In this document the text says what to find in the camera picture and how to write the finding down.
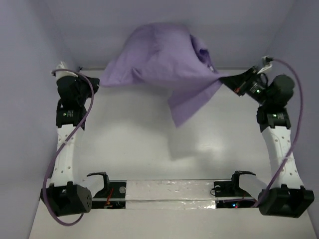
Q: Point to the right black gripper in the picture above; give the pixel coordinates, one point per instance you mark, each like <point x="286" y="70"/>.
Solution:
<point x="241" y="83"/>

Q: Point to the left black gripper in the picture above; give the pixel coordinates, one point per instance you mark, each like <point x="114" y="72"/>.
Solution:
<point x="95" y="82"/>

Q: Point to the purple t shirt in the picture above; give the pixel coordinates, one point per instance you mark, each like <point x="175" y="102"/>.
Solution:
<point x="167" y="55"/>

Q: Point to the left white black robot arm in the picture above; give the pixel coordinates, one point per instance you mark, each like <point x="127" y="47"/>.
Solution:
<point x="64" y="191"/>

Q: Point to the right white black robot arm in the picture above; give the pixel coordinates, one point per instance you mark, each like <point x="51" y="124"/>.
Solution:
<point x="285" y="195"/>

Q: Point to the silver foil strip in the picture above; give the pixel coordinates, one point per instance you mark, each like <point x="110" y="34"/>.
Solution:
<point x="169" y="195"/>

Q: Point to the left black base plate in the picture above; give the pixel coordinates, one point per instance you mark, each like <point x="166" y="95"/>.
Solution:
<point x="115" y="198"/>

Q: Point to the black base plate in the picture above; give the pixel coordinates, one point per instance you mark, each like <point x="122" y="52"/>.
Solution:
<point x="115" y="198"/>
<point x="228" y="196"/>

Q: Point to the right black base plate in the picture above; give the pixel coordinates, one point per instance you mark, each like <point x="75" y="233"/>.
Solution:
<point x="228" y="196"/>

